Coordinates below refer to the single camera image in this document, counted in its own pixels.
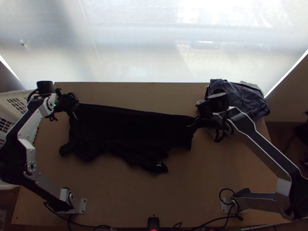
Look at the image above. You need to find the white laundry basket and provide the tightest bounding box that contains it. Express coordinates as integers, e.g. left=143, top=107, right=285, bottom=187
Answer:
left=0, top=89, right=40, bottom=192

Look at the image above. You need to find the black t-shirt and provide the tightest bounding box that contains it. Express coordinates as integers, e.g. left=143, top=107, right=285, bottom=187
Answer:
left=59, top=102, right=197, bottom=177

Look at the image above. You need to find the black cable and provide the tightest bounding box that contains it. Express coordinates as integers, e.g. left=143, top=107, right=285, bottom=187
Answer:
left=213, top=128, right=232, bottom=144
left=43, top=201, right=115, bottom=231
left=45, top=111, right=59, bottom=122
left=218, top=188, right=244, bottom=221

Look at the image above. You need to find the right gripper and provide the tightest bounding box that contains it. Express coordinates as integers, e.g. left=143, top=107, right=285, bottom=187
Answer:
left=186, top=112, right=225, bottom=129

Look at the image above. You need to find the heap of clothes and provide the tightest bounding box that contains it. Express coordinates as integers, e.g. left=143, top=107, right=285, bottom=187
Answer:
left=204, top=78, right=271, bottom=119

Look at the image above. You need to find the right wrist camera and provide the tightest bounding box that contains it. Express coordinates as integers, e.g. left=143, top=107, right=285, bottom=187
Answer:
left=195, top=100, right=212, bottom=116

